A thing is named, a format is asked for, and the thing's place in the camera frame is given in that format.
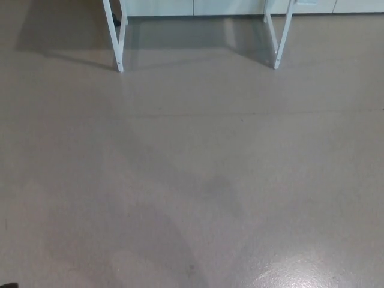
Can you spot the white cabinet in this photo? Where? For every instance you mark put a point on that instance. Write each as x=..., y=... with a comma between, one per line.
x=210, y=7

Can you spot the small black floor object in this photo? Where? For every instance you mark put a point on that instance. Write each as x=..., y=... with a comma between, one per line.
x=116, y=19

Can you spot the white metal table leg frame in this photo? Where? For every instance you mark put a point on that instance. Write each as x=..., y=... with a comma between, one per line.
x=280, y=42
x=117, y=45

